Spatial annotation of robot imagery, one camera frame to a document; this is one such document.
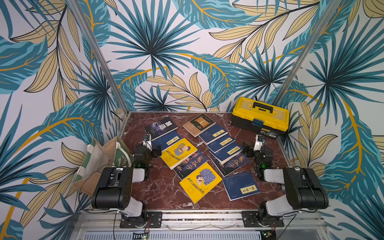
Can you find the brown cover book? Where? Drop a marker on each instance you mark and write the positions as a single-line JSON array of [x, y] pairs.
[[198, 125]]

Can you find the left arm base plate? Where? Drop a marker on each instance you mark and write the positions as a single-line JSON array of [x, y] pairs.
[[152, 220]]

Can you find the yellow book with couple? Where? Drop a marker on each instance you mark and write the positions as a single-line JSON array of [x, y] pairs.
[[177, 153]]

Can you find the blue book lower stack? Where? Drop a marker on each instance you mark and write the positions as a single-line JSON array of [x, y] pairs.
[[227, 153]]

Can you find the yellow black toolbox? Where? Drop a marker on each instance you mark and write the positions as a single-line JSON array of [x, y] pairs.
[[260, 118]]

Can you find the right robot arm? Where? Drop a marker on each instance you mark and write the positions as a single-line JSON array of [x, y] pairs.
[[303, 190]]

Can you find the blue book front right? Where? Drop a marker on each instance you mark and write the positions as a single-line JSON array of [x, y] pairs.
[[241, 185]]

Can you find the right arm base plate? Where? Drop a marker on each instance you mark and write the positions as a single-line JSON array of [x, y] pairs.
[[255, 219]]

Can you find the blue book top stack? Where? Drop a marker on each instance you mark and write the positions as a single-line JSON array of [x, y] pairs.
[[215, 132]]

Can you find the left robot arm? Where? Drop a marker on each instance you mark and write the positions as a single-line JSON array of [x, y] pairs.
[[114, 189]]

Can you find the green burlap Christmas bag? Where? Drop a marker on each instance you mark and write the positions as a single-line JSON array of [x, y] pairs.
[[113, 154]]

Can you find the yellow book purple hair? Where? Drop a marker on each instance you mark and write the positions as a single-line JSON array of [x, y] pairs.
[[200, 182]]

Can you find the dark guiguzi book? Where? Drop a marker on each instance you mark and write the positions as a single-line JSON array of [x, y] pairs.
[[232, 165], [190, 164]]

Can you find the blue book near bag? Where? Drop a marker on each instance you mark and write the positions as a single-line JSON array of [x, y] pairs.
[[166, 141]]

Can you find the blue book middle stack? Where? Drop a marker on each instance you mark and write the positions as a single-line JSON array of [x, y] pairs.
[[220, 143]]

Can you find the blue book stack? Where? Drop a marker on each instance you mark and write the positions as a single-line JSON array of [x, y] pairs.
[[220, 143], [215, 132], [227, 153]]

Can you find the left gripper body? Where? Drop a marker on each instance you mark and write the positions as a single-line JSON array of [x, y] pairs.
[[154, 150]]

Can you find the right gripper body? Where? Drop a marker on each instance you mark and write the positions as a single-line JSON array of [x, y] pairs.
[[249, 149]]

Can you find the dark wolf cover book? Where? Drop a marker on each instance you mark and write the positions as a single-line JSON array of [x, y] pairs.
[[161, 128]]

